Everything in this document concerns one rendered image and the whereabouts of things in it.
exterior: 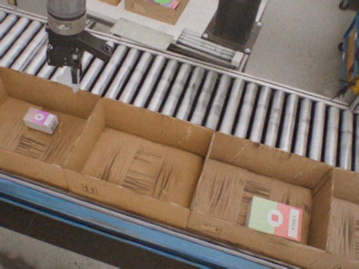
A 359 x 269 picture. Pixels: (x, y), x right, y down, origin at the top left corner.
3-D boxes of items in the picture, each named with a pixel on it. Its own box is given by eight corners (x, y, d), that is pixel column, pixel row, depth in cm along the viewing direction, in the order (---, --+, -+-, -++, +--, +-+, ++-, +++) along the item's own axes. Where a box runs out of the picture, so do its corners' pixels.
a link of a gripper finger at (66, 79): (58, 89, 108) (57, 61, 102) (79, 91, 108) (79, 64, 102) (56, 96, 105) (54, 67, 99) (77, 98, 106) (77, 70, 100)
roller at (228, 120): (243, 84, 184) (246, 77, 180) (218, 174, 155) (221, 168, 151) (233, 81, 184) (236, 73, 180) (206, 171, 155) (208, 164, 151)
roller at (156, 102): (179, 65, 187) (180, 57, 183) (142, 150, 158) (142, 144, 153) (169, 62, 187) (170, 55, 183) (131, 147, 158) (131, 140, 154)
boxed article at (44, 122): (33, 114, 140) (31, 107, 136) (58, 122, 139) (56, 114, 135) (25, 126, 137) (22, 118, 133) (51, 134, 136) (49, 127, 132)
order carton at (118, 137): (208, 156, 138) (216, 129, 124) (184, 232, 121) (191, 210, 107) (104, 125, 141) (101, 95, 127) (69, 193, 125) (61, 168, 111)
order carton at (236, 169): (314, 189, 134) (334, 165, 120) (305, 270, 118) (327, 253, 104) (207, 156, 138) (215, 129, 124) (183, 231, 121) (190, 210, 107)
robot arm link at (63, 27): (88, 0, 92) (82, 25, 86) (89, 16, 96) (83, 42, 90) (50, -6, 91) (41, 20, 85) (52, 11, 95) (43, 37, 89)
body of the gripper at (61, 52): (54, 48, 104) (49, 11, 94) (86, 52, 105) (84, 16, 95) (47, 68, 99) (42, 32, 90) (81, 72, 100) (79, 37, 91)
